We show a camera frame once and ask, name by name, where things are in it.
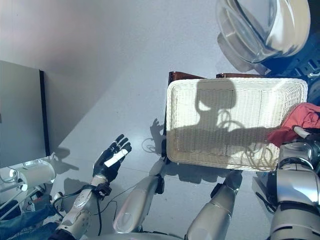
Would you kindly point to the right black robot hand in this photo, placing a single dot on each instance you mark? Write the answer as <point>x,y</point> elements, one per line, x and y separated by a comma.
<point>308,136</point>

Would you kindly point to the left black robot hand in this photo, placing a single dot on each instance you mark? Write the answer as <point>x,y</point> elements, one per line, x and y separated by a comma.
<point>107,165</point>

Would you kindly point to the red cloth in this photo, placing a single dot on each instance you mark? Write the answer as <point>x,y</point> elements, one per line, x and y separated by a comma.
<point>295,122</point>

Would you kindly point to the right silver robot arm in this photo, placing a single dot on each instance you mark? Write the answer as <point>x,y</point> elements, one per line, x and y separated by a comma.
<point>295,190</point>

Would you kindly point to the dark grey washing machine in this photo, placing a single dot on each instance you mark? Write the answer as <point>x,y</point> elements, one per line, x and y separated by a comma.
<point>302,62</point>

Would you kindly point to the left silver robot leg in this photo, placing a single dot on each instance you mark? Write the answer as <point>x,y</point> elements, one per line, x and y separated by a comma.
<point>137,202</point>

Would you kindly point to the silver robot leg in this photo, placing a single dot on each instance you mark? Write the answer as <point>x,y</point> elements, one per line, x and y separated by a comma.
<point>137,202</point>
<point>212,210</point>

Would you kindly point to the beige sneaker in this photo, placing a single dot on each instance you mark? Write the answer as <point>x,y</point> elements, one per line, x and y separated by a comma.
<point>57,198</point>

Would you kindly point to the white rounded device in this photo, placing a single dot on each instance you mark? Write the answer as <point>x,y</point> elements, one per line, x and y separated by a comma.
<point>35,175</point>

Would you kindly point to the silver robot torso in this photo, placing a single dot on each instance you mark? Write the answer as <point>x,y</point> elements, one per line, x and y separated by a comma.
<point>140,237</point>

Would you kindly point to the white wicker basket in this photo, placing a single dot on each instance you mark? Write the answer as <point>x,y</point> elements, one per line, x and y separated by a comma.
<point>200,140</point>

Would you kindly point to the blue jeans leg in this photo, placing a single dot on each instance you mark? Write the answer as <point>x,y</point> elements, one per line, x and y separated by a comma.
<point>25,222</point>

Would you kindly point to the grey board with dark edge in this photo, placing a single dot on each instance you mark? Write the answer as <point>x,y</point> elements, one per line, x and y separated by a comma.
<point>20,112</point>

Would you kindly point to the dark brown wooden stool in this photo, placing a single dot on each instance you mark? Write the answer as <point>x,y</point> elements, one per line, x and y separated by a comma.
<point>172,77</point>

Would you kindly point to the right silver robot leg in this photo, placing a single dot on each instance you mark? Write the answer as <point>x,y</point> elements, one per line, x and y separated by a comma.
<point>212,210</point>

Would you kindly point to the round glass washer door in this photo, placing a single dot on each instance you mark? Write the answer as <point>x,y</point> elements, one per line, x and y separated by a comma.
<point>260,27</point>

